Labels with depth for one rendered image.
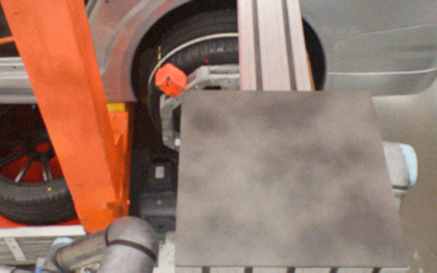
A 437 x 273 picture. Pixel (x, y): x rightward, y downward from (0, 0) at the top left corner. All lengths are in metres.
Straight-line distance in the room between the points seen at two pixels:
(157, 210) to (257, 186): 1.89
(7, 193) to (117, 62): 0.76
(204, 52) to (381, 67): 0.77
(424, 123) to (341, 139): 2.86
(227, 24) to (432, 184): 1.65
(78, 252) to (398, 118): 2.43
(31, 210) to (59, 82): 1.08
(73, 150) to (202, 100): 1.18
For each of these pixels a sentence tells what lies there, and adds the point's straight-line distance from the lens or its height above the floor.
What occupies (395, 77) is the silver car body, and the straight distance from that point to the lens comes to 2.48.
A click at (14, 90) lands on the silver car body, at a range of 2.49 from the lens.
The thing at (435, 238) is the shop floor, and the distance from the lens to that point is 3.12.
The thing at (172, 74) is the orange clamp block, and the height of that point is 1.11.
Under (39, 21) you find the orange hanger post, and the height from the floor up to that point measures 1.64.
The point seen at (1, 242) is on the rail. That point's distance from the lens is 2.67.
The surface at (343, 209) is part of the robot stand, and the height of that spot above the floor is 2.03.
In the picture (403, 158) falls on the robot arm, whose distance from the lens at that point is 1.66.
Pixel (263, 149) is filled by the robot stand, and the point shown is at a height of 2.03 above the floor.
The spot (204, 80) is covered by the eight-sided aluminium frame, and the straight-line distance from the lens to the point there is 2.01.
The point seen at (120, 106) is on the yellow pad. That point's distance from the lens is 2.48.
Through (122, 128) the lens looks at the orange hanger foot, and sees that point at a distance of 2.45.
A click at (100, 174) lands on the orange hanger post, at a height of 0.97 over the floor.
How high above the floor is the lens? 2.57
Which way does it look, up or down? 53 degrees down
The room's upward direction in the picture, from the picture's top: 1 degrees clockwise
